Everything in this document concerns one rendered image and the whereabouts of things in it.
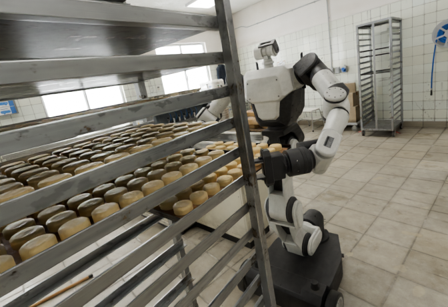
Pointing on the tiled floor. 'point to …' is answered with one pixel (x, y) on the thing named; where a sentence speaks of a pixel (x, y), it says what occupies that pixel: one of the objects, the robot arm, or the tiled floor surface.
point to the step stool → (311, 116)
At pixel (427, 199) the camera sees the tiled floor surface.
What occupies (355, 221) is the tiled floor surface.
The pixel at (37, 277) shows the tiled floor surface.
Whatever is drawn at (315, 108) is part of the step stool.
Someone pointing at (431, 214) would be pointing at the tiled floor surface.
